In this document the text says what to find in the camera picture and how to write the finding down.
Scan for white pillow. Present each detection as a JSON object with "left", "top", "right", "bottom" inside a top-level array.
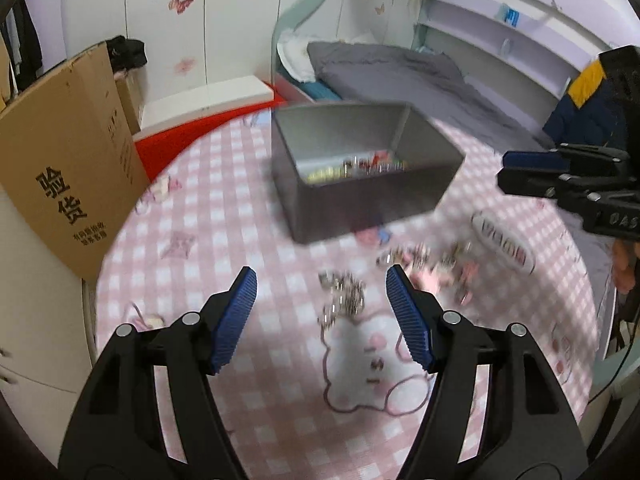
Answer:
[{"left": 277, "top": 29, "right": 318, "bottom": 84}]

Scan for small blue shelf box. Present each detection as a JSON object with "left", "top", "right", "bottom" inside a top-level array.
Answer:
[{"left": 497, "top": 4, "right": 520, "bottom": 28}]

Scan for white oval hair clip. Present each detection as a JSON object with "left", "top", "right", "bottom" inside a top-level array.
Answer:
[{"left": 471, "top": 211, "right": 536, "bottom": 275}]

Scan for pale green bead bracelet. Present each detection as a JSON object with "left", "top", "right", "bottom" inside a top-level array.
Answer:
[{"left": 304, "top": 164, "right": 352, "bottom": 184}]

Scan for hanging clothes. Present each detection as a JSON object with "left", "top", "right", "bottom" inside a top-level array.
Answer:
[{"left": 1, "top": 0, "right": 43, "bottom": 93}]

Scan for person's right hand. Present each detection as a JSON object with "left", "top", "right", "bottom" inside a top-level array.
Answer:
[{"left": 612, "top": 240, "right": 639, "bottom": 294}]

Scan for white board on bench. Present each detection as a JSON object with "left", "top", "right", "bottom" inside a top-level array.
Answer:
[{"left": 136, "top": 76, "right": 274, "bottom": 139}]

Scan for grey bed blanket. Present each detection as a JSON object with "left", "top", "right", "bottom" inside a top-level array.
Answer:
[{"left": 307, "top": 41, "right": 552, "bottom": 154}]

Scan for black cloth on box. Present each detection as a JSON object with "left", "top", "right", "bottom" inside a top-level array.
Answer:
[{"left": 106, "top": 36, "right": 148, "bottom": 73}]

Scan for red cushion bench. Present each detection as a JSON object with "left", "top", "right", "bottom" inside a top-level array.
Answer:
[{"left": 134, "top": 84, "right": 286, "bottom": 182}]

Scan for dark metal tin box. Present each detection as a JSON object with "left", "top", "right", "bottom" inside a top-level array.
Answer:
[{"left": 271, "top": 102, "right": 464, "bottom": 245}]

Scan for silver chain jewelry pile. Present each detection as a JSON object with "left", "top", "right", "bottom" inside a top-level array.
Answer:
[{"left": 318, "top": 271, "right": 366, "bottom": 330}]

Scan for large brown cardboard box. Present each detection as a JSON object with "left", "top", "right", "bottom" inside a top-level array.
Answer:
[{"left": 1, "top": 44, "right": 150, "bottom": 280}]

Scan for pink checkered tablecloth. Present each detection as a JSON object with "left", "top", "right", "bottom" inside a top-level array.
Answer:
[{"left": 96, "top": 114, "right": 611, "bottom": 479}]

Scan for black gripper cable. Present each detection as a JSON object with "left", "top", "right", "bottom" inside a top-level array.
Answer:
[{"left": 587, "top": 303, "right": 640, "bottom": 406}]

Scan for yellow navy jacket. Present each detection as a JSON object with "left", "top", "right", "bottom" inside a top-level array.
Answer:
[{"left": 542, "top": 58, "right": 626, "bottom": 150}]

